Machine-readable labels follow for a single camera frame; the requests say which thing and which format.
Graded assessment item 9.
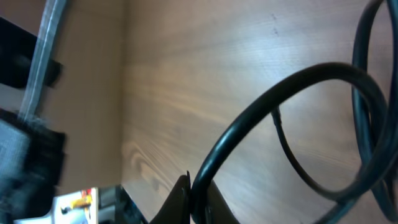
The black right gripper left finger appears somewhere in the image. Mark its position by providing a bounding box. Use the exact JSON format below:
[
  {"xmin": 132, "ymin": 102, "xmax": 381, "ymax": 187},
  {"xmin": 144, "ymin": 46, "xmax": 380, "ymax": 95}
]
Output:
[{"xmin": 149, "ymin": 171, "xmax": 191, "ymax": 224}]

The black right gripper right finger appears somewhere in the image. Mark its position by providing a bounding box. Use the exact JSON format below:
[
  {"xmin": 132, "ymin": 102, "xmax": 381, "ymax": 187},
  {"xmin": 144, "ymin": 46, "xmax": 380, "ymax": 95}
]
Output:
[{"xmin": 205, "ymin": 180, "xmax": 239, "ymax": 224}]

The thick black HDMI cable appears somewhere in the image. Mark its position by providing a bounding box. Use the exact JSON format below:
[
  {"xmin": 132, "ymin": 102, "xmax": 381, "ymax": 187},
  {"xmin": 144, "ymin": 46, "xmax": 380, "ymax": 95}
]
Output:
[{"xmin": 189, "ymin": 0, "xmax": 398, "ymax": 224}]

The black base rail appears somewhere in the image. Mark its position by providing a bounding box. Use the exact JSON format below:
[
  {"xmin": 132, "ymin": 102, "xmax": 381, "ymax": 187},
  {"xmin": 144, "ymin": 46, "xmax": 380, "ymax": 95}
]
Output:
[{"xmin": 98, "ymin": 185, "xmax": 149, "ymax": 224}]

